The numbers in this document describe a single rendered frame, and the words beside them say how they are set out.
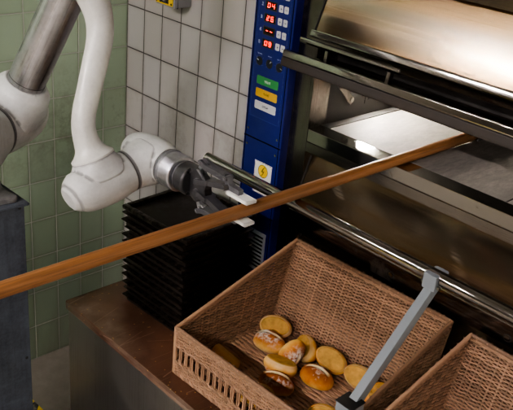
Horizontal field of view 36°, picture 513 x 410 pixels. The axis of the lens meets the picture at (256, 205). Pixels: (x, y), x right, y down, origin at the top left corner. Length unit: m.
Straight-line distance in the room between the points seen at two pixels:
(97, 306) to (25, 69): 0.77
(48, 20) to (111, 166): 0.46
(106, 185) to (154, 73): 1.04
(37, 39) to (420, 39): 0.96
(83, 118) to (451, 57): 0.86
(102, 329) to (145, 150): 0.70
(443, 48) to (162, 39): 1.12
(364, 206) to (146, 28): 1.06
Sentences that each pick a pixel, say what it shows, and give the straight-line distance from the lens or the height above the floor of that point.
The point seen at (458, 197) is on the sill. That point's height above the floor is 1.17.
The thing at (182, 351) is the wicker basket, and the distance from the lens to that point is 2.17.
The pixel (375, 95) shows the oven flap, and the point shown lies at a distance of 1.88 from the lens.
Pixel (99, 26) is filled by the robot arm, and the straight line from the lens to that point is 1.83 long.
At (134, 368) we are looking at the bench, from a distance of 2.27.
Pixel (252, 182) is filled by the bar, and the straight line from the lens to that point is 1.90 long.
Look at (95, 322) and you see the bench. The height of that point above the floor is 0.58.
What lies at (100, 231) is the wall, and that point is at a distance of 3.10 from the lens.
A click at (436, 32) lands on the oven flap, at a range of 1.95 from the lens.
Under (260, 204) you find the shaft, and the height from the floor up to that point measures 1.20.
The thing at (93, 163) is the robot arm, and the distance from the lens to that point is 1.79.
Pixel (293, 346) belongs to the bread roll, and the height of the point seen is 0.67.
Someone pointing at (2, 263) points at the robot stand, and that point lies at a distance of 2.19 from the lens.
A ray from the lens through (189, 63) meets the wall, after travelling 2.61.
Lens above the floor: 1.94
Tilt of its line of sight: 26 degrees down
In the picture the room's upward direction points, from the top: 6 degrees clockwise
